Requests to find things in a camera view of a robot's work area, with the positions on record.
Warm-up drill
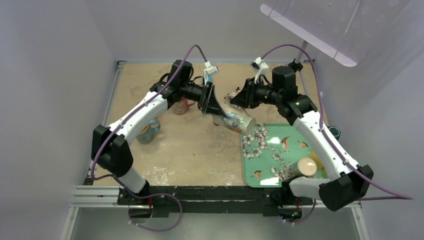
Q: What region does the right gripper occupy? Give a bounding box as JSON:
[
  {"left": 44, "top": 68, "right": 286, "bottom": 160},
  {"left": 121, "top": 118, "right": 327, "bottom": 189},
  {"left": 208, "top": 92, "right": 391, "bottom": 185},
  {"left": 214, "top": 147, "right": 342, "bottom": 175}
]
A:
[{"left": 231, "top": 77, "right": 282, "bottom": 109}]

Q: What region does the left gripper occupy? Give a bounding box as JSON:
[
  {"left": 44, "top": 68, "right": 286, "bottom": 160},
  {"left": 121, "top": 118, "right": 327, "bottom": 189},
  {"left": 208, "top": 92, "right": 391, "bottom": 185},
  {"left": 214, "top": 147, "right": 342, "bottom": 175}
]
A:
[{"left": 179, "top": 81, "right": 226, "bottom": 117}]

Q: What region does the pink mug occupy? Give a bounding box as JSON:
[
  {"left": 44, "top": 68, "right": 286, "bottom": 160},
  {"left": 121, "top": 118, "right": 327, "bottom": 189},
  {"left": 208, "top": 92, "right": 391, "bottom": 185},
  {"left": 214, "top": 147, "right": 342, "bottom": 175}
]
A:
[{"left": 171, "top": 97, "right": 196, "bottom": 115}]

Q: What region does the blue mug yellow inside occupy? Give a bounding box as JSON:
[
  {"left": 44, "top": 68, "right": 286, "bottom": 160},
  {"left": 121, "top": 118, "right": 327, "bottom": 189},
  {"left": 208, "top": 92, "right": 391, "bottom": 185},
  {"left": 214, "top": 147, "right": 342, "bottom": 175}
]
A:
[{"left": 136, "top": 118, "right": 161, "bottom": 145}]

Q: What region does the cream floral mug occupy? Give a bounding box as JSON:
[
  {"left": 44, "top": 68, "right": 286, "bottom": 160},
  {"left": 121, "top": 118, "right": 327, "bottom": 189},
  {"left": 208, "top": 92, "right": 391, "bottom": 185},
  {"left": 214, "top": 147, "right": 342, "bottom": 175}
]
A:
[{"left": 288, "top": 157, "right": 318, "bottom": 178}]

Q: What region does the dark green mug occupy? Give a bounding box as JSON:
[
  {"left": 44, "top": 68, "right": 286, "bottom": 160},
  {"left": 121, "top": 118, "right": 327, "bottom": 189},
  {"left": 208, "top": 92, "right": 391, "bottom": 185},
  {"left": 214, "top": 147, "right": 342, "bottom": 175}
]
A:
[{"left": 328, "top": 125, "right": 341, "bottom": 140}]

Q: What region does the cream mug blue pattern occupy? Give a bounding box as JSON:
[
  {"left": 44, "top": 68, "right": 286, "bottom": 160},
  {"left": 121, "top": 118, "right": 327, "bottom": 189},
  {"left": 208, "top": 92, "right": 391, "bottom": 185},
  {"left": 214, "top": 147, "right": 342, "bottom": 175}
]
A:
[{"left": 212, "top": 104, "right": 256, "bottom": 136}]

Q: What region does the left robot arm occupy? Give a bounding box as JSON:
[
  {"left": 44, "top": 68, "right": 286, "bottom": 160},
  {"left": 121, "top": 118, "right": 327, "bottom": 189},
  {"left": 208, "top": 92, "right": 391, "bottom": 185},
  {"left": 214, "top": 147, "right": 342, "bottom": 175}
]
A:
[{"left": 91, "top": 59, "right": 225, "bottom": 205}]

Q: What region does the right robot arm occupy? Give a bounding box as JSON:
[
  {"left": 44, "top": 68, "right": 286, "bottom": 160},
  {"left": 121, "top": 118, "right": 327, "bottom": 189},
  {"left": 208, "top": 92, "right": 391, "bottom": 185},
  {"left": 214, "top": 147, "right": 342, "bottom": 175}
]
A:
[{"left": 230, "top": 66, "right": 374, "bottom": 212}]

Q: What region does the small toy figure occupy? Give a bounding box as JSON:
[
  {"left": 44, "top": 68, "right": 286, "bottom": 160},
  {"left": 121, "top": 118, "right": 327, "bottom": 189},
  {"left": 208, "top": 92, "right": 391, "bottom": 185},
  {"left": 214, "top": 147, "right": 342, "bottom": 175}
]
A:
[{"left": 224, "top": 87, "right": 241, "bottom": 103}]

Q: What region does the tripod stand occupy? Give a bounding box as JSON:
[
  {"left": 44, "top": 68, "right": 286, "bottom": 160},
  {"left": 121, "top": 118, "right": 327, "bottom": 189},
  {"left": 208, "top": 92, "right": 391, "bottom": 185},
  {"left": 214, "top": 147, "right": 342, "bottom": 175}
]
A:
[{"left": 288, "top": 40, "right": 309, "bottom": 95}]

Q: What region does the green floral tray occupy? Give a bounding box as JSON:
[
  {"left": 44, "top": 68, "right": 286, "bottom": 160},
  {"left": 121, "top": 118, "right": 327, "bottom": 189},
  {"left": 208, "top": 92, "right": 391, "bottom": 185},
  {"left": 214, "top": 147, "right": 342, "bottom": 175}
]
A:
[{"left": 241, "top": 123, "right": 323, "bottom": 188}]

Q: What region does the translucent acrylic panel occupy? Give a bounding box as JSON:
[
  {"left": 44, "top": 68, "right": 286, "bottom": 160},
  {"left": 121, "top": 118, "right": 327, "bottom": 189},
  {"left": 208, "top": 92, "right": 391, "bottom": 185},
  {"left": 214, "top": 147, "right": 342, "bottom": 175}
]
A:
[{"left": 260, "top": 0, "right": 408, "bottom": 67}]

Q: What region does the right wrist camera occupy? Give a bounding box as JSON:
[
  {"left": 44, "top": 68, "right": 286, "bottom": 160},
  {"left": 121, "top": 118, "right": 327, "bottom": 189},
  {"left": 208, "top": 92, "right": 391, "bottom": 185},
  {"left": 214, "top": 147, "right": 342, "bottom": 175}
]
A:
[{"left": 250, "top": 57, "right": 269, "bottom": 83}]

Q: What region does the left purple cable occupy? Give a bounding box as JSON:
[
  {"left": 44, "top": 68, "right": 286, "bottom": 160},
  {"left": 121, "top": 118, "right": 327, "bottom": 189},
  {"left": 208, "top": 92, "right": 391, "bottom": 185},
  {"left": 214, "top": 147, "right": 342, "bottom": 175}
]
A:
[{"left": 90, "top": 44, "right": 210, "bottom": 232}]

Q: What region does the purple cable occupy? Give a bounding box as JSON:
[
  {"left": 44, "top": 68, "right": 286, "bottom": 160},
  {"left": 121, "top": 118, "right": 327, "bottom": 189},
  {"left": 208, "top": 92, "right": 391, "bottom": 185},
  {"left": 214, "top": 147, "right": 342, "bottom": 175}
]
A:
[
  {"left": 90, "top": 44, "right": 210, "bottom": 232},
  {"left": 259, "top": 43, "right": 414, "bottom": 226}
]

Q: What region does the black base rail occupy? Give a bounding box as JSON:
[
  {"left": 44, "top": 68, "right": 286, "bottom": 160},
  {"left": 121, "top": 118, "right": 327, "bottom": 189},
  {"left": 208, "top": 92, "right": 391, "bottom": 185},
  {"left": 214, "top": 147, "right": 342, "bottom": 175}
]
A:
[{"left": 117, "top": 185, "right": 313, "bottom": 218}]

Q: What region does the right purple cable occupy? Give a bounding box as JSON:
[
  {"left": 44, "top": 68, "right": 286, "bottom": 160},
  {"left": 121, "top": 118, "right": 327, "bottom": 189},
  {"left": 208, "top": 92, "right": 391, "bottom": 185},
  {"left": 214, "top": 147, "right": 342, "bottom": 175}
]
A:
[{"left": 259, "top": 43, "right": 414, "bottom": 226}]

